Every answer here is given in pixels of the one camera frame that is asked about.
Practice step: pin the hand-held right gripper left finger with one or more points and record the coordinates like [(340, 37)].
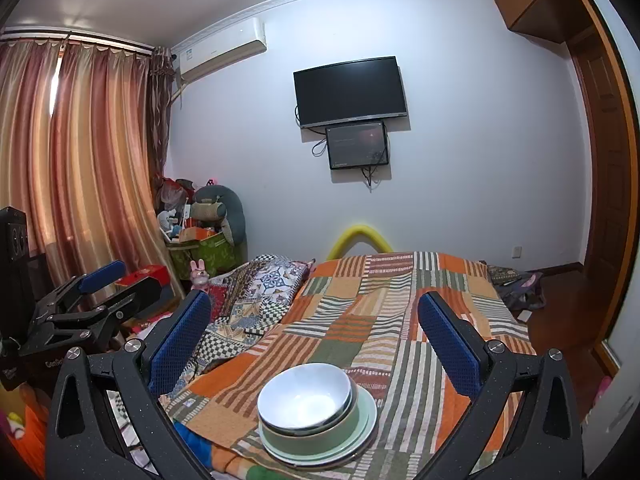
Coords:
[(180, 345)]

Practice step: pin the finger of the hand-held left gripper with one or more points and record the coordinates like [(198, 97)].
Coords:
[(130, 300), (102, 275)]

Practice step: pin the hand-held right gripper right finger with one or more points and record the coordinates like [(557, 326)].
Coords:
[(447, 345)]

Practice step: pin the light green plate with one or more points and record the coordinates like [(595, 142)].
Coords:
[(367, 420)]

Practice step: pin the white patterned bowl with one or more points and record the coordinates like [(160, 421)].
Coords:
[(305, 395)]

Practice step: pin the light green bowl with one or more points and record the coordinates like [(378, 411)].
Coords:
[(320, 442)]

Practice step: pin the red box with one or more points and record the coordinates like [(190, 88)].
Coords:
[(147, 275)]

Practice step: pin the pink rabbit figure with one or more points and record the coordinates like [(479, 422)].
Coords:
[(200, 275)]

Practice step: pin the striped patchwork blanket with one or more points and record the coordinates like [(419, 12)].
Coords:
[(375, 300)]

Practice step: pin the green storage box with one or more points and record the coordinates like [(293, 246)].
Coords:
[(205, 255)]

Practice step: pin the dark bag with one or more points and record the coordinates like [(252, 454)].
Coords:
[(520, 287)]

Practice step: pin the blue bed sheet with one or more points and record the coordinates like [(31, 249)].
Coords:
[(192, 442)]

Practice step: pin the patterned quilt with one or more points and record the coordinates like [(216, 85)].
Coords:
[(260, 285)]

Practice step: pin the red plastic bag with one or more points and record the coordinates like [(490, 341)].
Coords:
[(172, 190)]

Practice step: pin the striped orange curtain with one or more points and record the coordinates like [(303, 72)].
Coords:
[(75, 160)]

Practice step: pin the orange cloth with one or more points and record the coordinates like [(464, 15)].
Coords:
[(25, 435)]

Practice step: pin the grey plush toy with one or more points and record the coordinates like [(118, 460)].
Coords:
[(230, 210)]

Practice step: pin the yellow foam tube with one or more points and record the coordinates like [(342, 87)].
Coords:
[(357, 232)]

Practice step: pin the dark patterned curtain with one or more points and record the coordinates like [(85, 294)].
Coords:
[(162, 110)]

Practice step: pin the small black monitor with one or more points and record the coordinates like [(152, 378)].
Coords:
[(357, 145)]

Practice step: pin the wooden door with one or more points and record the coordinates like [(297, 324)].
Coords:
[(602, 185)]

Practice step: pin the white air conditioner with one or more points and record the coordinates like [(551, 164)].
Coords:
[(220, 50)]

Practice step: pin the wooden overhead cabinet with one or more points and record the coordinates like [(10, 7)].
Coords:
[(530, 0)]

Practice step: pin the white wall socket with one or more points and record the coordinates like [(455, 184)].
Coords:
[(516, 251)]

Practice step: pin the curtain rail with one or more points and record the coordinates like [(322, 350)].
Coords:
[(75, 40)]

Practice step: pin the black wall television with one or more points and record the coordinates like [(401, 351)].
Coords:
[(350, 91)]

